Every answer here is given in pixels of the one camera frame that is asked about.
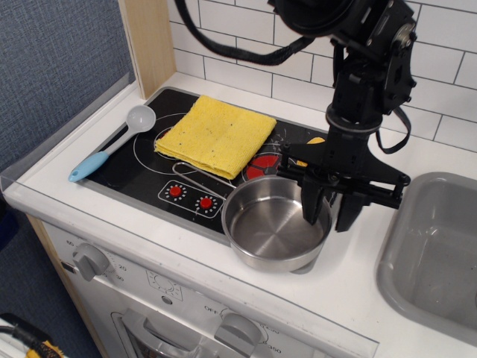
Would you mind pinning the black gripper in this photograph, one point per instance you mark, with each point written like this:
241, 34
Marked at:
344, 164

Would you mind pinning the stainless steel pot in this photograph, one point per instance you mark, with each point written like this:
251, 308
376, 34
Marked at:
263, 220

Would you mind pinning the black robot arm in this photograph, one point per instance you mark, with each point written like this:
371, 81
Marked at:
373, 42

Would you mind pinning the red right stove knob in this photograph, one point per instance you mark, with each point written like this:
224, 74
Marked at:
206, 203

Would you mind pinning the red stove knob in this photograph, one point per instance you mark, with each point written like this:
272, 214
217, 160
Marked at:
175, 191
206, 203

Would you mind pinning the red left stove knob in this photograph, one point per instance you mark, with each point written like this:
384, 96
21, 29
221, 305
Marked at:
175, 191

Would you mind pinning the black toy stove top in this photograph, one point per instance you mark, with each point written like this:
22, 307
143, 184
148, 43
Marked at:
138, 176

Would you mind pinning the yellow black object at corner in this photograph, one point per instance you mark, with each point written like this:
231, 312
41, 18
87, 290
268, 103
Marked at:
21, 339

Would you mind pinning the yellow toy corn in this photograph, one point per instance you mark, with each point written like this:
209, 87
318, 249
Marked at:
313, 141

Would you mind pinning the grey sink basin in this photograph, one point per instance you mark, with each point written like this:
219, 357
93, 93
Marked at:
427, 271

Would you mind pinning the yellow folded cloth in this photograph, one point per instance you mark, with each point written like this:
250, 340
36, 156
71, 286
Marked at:
217, 137

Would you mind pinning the grey right oven knob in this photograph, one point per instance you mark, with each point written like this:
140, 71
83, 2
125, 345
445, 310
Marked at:
238, 333

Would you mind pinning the grey oven knob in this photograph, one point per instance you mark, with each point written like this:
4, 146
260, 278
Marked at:
238, 333
90, 261

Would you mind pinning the white toy oven front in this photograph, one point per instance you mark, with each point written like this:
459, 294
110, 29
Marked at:
136, 312

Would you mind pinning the grey left oven knob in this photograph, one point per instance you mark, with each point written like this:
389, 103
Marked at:
90, 261

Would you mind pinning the white spoon blue handle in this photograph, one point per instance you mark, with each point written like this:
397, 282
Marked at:
140, 119

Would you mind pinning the light wooden post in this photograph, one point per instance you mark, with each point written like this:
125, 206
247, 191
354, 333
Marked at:
148, 32

